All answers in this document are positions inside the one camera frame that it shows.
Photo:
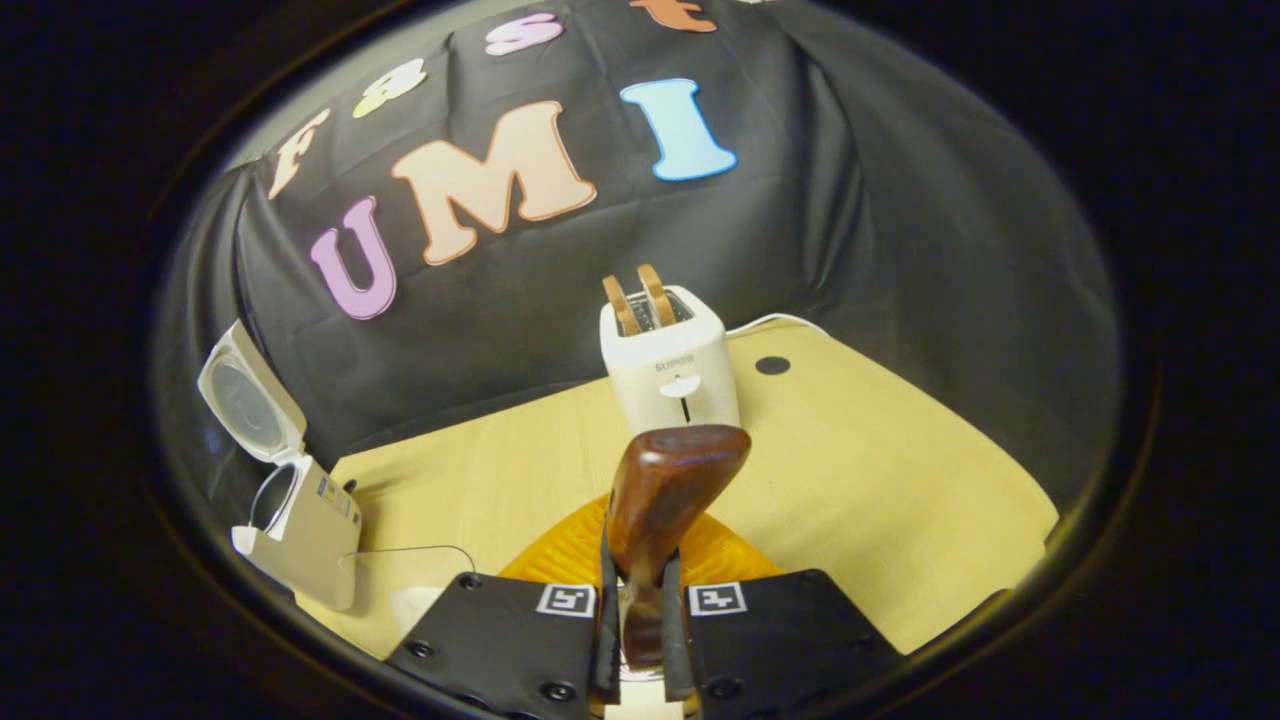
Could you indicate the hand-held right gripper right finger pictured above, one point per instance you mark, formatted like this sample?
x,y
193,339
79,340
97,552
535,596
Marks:
x,y
672,640

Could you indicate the white rice cooker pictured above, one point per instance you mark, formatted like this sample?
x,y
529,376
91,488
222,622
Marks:
x,y
310,540

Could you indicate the clear plastic rice container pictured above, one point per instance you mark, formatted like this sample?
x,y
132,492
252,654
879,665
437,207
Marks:
x,y
430,565

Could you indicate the brown wooden spoon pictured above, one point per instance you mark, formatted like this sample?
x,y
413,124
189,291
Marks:
x,y
670,490

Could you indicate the black backdrop cloth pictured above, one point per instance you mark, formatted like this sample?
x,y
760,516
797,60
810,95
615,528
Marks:
x,y
850,230

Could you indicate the toasted bread slice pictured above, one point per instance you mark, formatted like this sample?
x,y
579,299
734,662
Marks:
x,y
656,294
621,305

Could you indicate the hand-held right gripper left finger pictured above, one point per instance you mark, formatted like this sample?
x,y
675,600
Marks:
x,y
608,650

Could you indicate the black round table cap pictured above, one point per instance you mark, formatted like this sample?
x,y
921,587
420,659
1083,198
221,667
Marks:
x,y
773,365

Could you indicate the white toaster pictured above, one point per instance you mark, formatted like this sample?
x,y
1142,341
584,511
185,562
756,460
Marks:
x,y
675,385

